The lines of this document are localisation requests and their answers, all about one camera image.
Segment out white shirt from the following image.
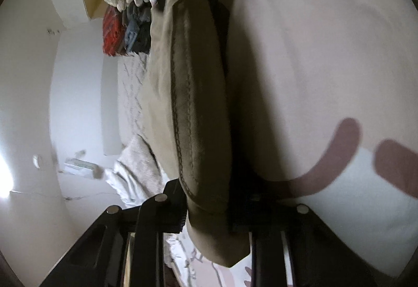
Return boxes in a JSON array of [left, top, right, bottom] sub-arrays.
[[104, 166, 144, 206]]

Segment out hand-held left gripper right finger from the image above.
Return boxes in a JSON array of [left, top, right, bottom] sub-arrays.
[[230, 199, 402, 287]]

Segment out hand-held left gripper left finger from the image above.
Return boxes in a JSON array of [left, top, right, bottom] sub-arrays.
[[41, 180, 188, 287]]

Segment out tan board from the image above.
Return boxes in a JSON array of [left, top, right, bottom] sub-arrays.
[[81, 0, 110, 20]]

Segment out pile of dark clothes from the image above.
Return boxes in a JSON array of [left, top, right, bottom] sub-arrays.
[[121, 3, 152, 55]]

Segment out khaki pants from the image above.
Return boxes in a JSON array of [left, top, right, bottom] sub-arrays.
[[140, 0, 253, 268]]

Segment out quilted beige blanket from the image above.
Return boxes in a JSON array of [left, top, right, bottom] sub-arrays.
[[116, 52, 154, 150]]

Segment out printed bed sheet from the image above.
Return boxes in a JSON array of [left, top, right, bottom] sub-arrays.
[[163, 0, 418, 287]]

